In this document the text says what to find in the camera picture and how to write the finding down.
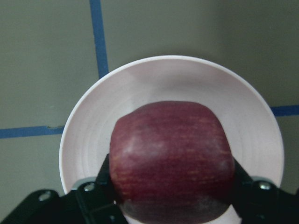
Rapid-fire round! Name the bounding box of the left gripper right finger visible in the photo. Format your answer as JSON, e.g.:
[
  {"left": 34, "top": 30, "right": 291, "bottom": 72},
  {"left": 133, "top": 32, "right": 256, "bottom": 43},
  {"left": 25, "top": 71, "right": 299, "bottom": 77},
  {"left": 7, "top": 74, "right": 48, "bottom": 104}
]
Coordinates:
[{"left": 229, "top": 159, "right": 299, "bottom": 224}]

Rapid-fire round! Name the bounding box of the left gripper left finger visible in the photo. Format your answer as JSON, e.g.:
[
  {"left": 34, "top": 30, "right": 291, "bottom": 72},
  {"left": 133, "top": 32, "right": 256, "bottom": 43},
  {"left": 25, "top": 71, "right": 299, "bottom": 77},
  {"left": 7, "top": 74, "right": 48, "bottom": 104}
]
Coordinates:
[{"left": 71, "top": 154, "right": 124, "bottom": 224}]

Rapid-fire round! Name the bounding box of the red apple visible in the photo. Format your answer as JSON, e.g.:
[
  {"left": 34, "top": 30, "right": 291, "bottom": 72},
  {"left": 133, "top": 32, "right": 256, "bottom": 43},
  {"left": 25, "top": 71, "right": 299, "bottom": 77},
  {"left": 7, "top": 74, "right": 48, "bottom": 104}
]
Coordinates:
[{"left": 109, "top": 101, "right": 235, "bottom": 224}]

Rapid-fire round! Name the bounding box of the pink plate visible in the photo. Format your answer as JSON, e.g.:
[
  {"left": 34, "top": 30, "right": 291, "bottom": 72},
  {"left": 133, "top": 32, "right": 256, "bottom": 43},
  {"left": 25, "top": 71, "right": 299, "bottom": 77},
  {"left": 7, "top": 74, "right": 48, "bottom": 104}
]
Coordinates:
[{"left": 59, "top": 55, "right": 285, "bottom": 224}]

